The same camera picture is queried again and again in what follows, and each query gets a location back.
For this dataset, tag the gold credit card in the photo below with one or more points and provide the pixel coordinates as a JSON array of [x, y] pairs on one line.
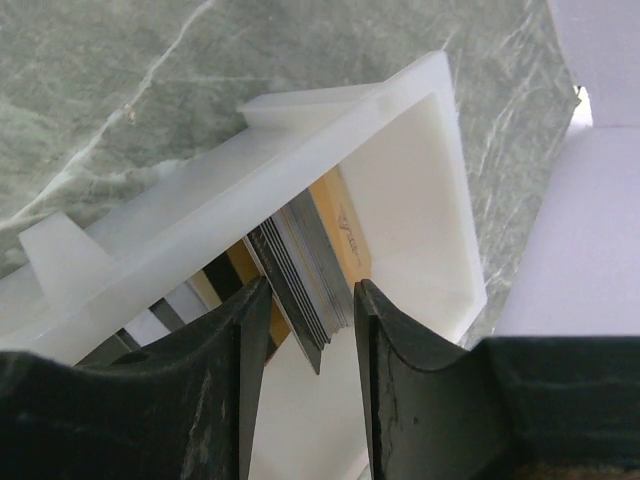
[[350, 235]]

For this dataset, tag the stack of cards in tray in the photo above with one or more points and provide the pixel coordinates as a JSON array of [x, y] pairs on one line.
[[295, 250]]

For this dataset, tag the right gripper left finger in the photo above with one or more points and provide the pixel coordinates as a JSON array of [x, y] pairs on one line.
[[183, 407]]

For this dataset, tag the white plastic card tray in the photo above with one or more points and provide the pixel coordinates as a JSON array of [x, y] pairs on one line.
[[398, 146]]

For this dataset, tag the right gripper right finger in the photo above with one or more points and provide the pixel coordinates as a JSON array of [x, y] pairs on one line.
[[509, 408]]

